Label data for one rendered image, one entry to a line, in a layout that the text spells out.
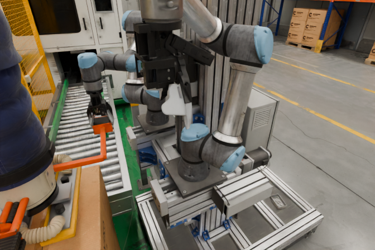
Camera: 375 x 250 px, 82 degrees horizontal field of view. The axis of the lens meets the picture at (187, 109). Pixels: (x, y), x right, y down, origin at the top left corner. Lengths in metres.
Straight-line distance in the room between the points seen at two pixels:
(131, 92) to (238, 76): 0.74
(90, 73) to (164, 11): 0.64
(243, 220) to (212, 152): 1.16
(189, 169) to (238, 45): 0.54
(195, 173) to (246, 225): 1.02
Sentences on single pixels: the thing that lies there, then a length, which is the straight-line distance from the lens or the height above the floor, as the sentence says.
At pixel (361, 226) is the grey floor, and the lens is 2.57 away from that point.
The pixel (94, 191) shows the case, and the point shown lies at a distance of 1.17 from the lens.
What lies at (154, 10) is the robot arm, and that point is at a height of 1.74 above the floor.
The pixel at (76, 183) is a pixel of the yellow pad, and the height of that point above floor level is 1.07.
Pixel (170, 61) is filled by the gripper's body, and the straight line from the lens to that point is 0.41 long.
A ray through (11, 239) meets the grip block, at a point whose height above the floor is 1.20.
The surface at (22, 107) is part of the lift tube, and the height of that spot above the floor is 1.48.
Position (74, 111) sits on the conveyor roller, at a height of 0.52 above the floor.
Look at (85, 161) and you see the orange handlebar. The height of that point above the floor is 1.19.
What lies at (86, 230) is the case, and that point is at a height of 0.94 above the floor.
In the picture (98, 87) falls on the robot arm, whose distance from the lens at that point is 1.01.
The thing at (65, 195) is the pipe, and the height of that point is 1.10.
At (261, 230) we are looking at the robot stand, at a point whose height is 0.21.
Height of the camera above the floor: 1.77
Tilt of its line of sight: 29 degrees down
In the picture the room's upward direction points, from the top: straight up
